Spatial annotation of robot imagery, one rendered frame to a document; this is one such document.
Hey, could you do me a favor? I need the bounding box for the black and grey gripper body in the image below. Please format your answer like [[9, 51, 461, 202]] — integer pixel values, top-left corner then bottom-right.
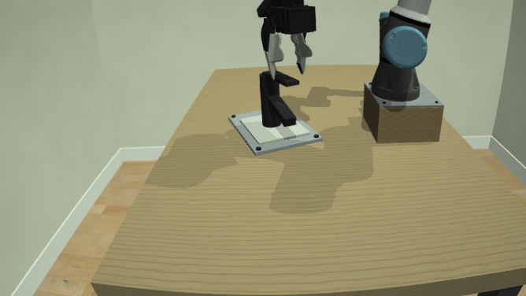
[[266, 0, 317, 35]]

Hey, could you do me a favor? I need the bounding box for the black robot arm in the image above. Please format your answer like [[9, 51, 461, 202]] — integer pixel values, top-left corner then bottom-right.
[[371, 0, 432, 102]]

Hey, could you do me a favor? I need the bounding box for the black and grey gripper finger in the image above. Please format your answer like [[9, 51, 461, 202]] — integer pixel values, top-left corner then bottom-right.
[[261, 18, 284, 80], [291, 33, 313, 74]]

